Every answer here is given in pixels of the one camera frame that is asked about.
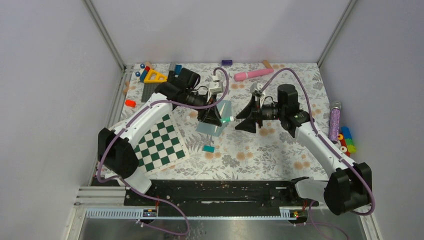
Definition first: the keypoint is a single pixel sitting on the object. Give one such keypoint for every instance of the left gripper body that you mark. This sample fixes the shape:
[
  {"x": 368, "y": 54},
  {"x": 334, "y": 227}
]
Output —
[{"x": 197, "y": 100}]

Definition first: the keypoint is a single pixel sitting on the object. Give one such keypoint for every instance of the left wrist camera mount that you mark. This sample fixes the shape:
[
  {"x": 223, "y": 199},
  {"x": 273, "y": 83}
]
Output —
[{"x": 215, "y": 86}]

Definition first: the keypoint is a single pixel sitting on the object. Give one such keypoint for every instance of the small teal block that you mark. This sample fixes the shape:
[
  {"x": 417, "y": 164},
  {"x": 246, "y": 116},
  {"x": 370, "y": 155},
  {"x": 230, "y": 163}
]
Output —
[{"x": 208, "y": 149}]

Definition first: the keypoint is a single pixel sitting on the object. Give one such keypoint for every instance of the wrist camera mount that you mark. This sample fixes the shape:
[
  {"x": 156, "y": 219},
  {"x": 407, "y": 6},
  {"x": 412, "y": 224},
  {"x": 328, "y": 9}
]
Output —
[
  {"x": 215, "y": 86},
  {"x": 256, "y": 89}
]

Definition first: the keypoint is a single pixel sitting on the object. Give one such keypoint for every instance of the floral table mat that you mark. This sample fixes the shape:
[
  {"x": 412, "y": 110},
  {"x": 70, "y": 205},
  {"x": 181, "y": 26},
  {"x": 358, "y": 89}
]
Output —
[{"x": 269, "y": 154}]

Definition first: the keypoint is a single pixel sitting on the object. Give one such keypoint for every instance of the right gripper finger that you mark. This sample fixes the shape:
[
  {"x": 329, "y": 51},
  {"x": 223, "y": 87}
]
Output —
[
  {"x": 250, "y": 107},
  {"x": 247, "y": 125}
]

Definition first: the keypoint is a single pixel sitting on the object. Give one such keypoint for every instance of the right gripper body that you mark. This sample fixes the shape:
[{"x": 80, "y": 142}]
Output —
[{"x": 269, "y": 112}]

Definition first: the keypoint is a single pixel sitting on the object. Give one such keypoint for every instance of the pink cylinder marker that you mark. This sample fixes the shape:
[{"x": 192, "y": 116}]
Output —
[{"x": 241, "y": 76}]

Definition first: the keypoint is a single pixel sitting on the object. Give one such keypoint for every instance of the grey lego baseplate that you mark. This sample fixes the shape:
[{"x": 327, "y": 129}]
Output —
[{"x": 148, "y": 88}]

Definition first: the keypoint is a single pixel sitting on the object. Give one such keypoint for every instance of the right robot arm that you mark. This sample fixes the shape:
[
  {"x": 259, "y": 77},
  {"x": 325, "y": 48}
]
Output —
[{"x": 349, "y": 186}]

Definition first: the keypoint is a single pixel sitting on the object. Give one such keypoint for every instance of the colourful stacked brick toy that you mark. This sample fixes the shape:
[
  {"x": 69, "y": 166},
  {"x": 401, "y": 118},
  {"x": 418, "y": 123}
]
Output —
[{"x": 347, "y": 144}]

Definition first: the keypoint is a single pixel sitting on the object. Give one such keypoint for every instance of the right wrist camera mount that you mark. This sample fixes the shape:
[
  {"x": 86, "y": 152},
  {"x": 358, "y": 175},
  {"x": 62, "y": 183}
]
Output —
[{"x": 256, "y": 89}]

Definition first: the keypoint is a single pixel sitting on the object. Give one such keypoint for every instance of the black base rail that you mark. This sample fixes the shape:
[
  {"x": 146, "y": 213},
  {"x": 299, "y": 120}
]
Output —
[{"x": 231, "y": 198}]

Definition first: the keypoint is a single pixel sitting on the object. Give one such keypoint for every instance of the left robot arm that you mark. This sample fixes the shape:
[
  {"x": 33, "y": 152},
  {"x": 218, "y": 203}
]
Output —
[{"x": 115, "y": 147}]

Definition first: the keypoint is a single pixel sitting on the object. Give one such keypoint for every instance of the green white glue stick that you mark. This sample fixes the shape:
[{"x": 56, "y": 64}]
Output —
[{"x": 227, "y": 119}]

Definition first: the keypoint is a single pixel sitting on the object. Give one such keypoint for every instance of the purple glitter tube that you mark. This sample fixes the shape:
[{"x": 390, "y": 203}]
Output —
[{"x": 334, "y": 121}]

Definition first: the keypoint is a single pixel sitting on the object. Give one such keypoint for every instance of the yellow triangle toy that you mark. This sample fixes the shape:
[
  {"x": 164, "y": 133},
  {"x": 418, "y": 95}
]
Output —
[{"x": 154, "y": 77}]

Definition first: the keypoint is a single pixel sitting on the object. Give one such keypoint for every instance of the small red block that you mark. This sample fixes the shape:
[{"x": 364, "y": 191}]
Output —
[{"x": 130, "y": 103}]

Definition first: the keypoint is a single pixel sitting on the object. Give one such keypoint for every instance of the wooden block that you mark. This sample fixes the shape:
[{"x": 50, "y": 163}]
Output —
[{"x": 267, "y": 64}]

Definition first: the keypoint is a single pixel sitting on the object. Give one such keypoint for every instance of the blue lego brick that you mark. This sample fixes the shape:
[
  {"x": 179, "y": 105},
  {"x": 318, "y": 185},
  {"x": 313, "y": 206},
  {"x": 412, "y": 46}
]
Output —
[{"x": 178, "y": 69}]

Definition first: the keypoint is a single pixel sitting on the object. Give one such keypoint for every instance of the purple small brick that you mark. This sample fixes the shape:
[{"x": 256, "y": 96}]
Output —
[{"x": 226, "y": 62}]

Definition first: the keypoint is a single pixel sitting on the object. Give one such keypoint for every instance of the green white checkerboard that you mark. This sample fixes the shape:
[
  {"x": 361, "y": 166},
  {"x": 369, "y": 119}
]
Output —
[{"x": 161, "y": 147}]

